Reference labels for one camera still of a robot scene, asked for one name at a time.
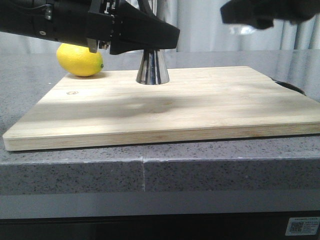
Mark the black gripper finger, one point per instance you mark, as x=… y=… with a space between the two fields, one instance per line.
x=144 y=7
x=133 y=31
x=261 y=14

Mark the clear glass beaker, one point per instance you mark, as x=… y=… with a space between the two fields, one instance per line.
x=241 y=29

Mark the white QR code label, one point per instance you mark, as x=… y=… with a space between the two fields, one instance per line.
x=302 y=226

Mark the grey curtain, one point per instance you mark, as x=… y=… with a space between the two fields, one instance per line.
x=198 y=19

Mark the silver double jigger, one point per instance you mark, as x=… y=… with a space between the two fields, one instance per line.
x=153 y=70

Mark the yellow lemon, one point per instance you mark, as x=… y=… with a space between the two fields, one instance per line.
x=78 y=60

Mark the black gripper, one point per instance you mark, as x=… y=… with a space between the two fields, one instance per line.
x=84 y=23

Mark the wooden cutting board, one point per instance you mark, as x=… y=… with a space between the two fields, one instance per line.
x=209 y=103

